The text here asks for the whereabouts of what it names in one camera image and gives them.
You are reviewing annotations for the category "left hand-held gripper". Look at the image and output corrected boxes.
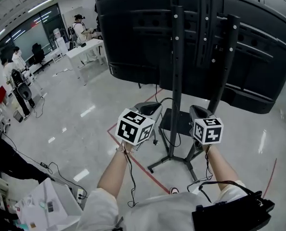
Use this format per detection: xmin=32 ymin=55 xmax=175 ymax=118
xmin=115 ymin=102 xmax=163 ymax=151

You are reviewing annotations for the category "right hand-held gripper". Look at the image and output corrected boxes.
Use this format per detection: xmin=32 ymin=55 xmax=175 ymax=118
xmin=189 ymin=104 xmax=224 ymax=154

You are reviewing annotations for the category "person's right forearm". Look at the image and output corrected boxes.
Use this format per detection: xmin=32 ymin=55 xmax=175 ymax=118
xmin=204 ymin=144 xmax=247 ymax=193

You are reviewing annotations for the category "person's left forearm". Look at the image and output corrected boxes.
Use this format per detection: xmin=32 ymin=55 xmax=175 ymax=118
xmin=96 ymin=142 xmax=137 ymax=202

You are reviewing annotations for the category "white power strip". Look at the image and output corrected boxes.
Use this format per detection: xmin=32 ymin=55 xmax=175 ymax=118
xmin=76 ymin=188 xmax=85 ymax=205

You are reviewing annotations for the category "black TV floor stand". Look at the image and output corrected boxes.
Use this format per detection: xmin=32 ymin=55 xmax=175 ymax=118
xmin=147 ymin=0 xmax=242 ymax=182

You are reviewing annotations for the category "red floor tape line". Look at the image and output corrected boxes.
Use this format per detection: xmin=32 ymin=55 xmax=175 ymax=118
xmin=106 ymin=88 xmax=173 ymax=195

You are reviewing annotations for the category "black flat-screen TV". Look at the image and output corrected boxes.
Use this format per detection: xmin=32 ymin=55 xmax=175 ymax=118
xmin=92 ymin=0 xmax=286 ymax=115

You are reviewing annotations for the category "person's white shirt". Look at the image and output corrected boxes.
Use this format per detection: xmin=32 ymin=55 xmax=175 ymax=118
xmin=76 ymin=180 xmax=253 ymax=231

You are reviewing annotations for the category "white stool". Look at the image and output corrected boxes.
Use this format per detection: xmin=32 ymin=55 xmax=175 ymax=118
xmin=51 ymin=48 xmax=64 ymax=64

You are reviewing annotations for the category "black chest-mounted device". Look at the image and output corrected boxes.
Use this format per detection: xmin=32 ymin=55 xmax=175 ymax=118
xmin=191 ymin=190 xmax=276 ymax=231

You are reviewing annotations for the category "white water dispenser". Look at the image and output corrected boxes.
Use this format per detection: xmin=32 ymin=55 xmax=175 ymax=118
xmin=52 ymin=28 xmax=69 ymax=55

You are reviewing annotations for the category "black office chair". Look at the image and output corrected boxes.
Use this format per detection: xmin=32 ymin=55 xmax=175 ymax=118
xmin=31 ymin=42 xmax=47 ymax=66

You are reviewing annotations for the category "white work table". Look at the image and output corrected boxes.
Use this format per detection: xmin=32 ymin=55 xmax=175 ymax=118
xmin=14 ymin=177 xmax=84 ymax=231

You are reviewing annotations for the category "silver bracelet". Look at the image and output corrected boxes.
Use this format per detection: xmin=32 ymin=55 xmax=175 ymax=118
xmin=115 ymin=147 xmax=134 ymax=154

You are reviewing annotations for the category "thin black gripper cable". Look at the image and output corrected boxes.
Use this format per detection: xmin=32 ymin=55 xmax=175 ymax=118
xmin=186 ymin=145 xmax=215 ymax=193
xmin=122 ymin=145 xmax=137 ymax=208

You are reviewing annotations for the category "white cable with connector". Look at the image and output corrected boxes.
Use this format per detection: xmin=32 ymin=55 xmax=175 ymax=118
xmin=52 ymin=67 xmax=73 ymax=77

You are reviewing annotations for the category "black wire waste bin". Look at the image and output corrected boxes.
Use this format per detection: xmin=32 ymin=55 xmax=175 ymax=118
xmin=13 ymin=110 xmax=24 ymax=123

